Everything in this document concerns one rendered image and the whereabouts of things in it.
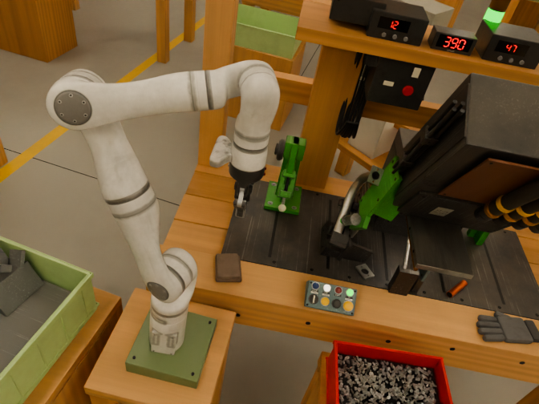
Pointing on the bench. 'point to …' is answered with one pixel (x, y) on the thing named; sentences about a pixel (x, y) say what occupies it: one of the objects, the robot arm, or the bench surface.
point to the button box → (330, 297)
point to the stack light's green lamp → (493, 15)
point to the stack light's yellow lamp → (499, 5)
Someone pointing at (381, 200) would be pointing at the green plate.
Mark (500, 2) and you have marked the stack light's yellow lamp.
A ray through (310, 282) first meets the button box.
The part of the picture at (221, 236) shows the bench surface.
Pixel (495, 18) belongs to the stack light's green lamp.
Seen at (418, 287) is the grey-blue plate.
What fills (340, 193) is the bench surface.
